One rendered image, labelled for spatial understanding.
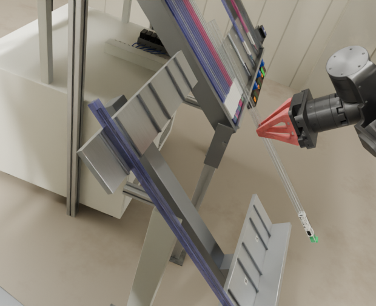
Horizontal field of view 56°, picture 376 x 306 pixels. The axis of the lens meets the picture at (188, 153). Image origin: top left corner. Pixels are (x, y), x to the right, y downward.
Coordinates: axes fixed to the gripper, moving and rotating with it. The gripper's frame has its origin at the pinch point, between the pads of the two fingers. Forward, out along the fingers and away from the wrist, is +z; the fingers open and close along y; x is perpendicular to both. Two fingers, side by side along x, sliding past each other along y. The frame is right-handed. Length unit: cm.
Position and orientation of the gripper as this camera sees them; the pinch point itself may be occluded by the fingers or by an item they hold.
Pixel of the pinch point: (262, 129)
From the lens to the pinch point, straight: 66.6
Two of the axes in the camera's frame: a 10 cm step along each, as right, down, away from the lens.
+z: -8.1, 2.0, 5.5
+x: 4.6, 7.9, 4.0
